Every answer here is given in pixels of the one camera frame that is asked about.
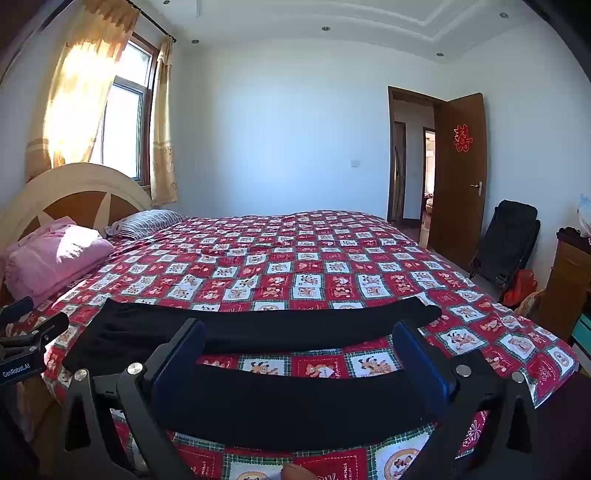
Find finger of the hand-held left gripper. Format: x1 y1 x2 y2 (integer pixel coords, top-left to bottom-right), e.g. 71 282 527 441
0 296 36 325
0 313 70 357

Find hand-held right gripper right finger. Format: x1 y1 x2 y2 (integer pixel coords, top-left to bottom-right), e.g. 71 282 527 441
392 320 541 480

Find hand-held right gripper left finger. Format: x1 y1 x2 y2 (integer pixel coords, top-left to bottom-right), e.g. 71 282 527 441
53 318 206 480

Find black pants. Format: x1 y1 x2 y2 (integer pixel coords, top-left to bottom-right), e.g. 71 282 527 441
62 295 483 450

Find person's right hand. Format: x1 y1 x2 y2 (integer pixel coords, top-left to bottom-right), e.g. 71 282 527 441
281 463 320 480

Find pink folded blanket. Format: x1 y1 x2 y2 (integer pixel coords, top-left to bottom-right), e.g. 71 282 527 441
2 219 115 308

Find red bag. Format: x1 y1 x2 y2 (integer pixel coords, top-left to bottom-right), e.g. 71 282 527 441
502 270 539 308

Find cream and brown headboard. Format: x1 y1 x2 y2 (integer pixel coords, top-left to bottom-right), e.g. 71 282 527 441
0 162 153 305

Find red checked cartoon quilt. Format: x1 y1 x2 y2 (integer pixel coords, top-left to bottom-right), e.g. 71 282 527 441
4 210 580 480

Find striped pillow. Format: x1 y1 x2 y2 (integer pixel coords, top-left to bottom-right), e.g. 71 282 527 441
105 209 188 240

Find black folding chair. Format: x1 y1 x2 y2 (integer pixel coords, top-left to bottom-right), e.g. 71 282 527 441
468 200 541 291

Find brown wooden door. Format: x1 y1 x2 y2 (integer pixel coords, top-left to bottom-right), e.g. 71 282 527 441
427 92 489 274

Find wooden cabinet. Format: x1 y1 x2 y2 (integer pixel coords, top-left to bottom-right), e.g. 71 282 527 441
538 228 591 343

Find window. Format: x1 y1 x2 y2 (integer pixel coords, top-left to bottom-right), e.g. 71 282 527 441
95 32 160 188

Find narrow yellow curtain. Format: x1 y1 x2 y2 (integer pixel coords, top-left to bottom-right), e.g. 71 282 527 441
150 37 179 206

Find wide yellow curtain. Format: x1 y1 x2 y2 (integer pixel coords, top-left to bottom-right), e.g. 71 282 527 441
25 0 139 183

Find red door decoration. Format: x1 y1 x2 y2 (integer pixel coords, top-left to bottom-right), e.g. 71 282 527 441
453 124 474 153

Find dark curtain rod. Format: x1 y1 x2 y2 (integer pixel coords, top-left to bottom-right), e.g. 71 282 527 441
115 0 176 43

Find brown door frame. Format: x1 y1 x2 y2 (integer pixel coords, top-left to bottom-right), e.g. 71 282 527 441
387 86 445 227

